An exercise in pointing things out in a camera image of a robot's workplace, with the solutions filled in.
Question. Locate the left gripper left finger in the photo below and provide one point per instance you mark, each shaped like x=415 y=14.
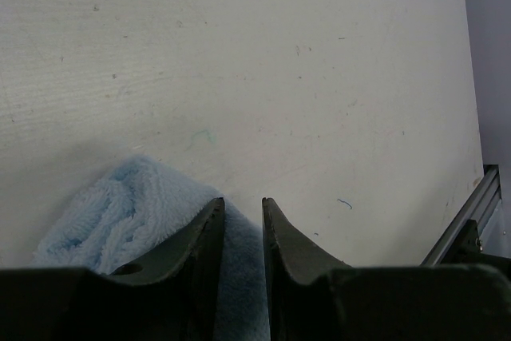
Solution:
x=169 y=293

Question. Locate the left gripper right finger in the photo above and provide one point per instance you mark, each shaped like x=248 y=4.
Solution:
x=313 y=296

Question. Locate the light blue towel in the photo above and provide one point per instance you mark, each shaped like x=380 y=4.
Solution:
x=135 y=207

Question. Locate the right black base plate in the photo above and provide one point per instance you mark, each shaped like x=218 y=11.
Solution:
x=467 y=249

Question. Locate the aluminium mounting rail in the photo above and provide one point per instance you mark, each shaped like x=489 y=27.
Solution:
x=480 y=207

